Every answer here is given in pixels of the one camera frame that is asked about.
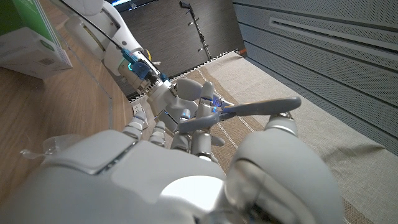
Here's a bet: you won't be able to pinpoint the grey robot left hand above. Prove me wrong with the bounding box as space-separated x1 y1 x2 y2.
146 77 234 133

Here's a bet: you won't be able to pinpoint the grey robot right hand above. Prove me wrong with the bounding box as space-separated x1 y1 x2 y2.
0 81 345 224

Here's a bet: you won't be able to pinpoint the orange handled scissors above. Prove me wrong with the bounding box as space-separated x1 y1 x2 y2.
177 96 302 134

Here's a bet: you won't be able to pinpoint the green cardboard box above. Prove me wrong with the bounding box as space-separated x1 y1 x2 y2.
0 0 74 80

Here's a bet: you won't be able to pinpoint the white power strip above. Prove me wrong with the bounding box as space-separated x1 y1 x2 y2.
132 103 150 130

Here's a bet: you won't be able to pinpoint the bag of white candies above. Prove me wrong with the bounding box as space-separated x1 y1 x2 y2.
20 133 86 161

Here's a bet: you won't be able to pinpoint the beige striped curtain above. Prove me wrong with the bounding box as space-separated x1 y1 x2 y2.
130 51 398 224

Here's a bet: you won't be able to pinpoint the black curtain frame pole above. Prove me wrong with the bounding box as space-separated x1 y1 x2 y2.
178 1 216 62

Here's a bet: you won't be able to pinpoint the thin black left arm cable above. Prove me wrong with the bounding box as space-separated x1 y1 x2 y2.
57 0 125 50

